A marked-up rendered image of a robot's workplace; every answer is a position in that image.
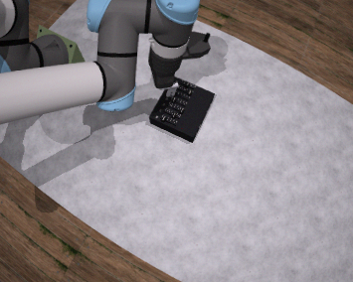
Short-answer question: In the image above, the black lighting desk with faders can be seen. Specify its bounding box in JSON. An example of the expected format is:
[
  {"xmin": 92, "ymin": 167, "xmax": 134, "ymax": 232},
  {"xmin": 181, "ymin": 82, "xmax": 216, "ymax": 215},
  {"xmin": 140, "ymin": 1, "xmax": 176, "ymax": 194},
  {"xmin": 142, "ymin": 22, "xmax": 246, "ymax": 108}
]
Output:
[{"xmin": 149, "ymin": 76, "xmax": 215, "ymax": 143}]

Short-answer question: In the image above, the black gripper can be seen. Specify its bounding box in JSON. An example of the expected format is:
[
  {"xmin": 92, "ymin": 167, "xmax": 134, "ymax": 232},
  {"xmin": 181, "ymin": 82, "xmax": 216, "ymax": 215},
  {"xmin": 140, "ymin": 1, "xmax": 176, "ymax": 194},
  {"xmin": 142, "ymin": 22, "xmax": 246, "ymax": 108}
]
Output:
[{"xmin": 148, "ymin": 32, "xmax": 211, "ymax": 96}]

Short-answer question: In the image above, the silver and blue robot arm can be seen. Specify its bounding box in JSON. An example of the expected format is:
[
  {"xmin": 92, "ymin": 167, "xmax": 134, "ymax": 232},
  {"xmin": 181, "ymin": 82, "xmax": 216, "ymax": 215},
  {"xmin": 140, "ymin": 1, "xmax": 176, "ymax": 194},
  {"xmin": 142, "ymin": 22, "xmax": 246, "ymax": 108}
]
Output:
[{"xmin": 0, "ymin": 0, "xmax": 200, "ymax": 124}]

